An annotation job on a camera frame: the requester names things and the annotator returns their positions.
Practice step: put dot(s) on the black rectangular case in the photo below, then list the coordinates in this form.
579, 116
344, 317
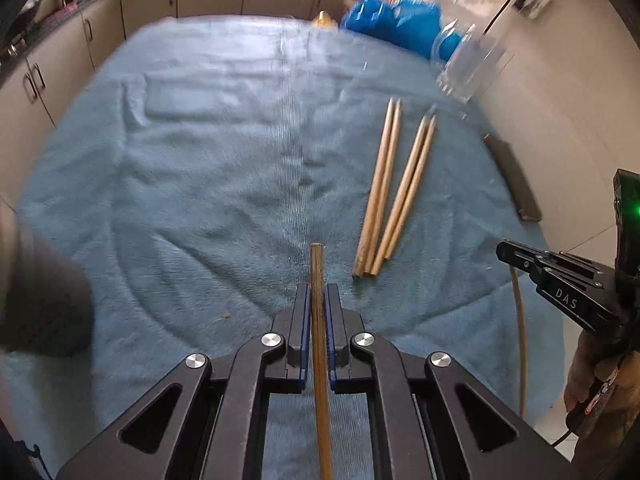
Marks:
512, 177

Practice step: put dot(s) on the blue plastic bag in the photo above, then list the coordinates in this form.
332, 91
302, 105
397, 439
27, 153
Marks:
395, 25

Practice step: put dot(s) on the person's right hand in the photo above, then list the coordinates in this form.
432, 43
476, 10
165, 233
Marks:
580, 365

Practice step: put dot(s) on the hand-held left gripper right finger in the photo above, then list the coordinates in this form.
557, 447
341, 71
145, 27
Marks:
327, 330

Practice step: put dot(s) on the blue towel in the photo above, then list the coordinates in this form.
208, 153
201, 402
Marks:
200, 185

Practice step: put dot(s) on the clear glass mug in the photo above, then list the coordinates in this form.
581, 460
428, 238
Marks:
470, 67

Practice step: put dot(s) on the black kitchen countertop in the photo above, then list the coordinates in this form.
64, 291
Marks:
45, 22

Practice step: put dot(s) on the person's right forearm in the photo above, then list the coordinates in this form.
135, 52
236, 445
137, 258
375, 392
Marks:
605, 442

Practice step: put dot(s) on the dark grey utensil holder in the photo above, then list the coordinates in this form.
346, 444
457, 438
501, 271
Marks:
40, 290

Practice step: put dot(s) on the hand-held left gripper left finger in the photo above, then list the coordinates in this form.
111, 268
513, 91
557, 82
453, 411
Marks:
303, 325

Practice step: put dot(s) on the white wall outlet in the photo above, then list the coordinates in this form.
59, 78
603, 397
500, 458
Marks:
537, 2

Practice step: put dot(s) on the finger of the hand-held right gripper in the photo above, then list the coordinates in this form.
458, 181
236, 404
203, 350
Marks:
565, 295

